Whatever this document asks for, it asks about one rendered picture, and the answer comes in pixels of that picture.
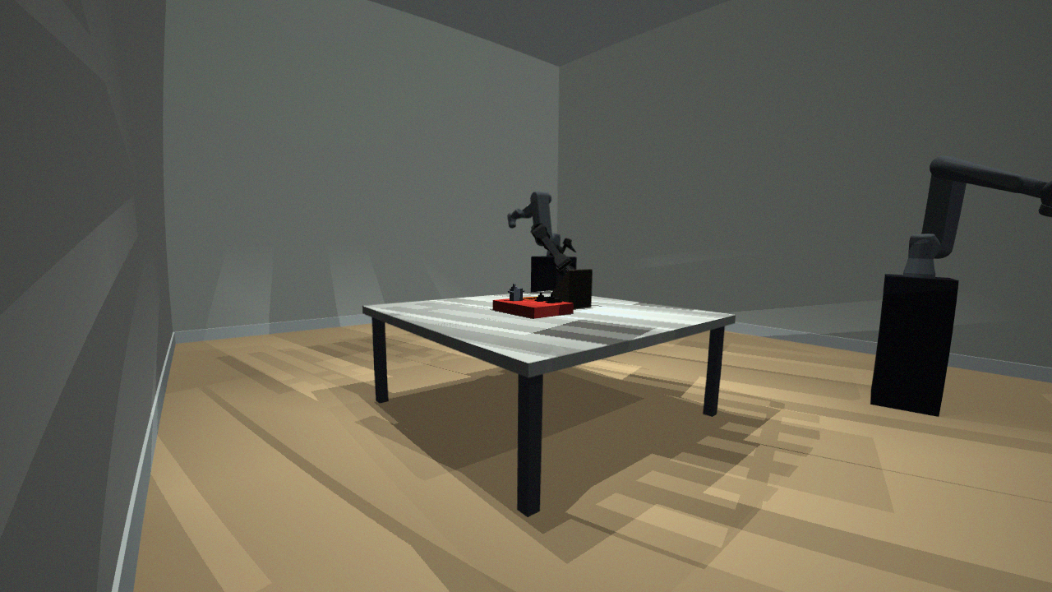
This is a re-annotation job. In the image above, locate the red flat rectangular plate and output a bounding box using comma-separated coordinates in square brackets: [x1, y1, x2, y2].
[492, 293, 574, 319]

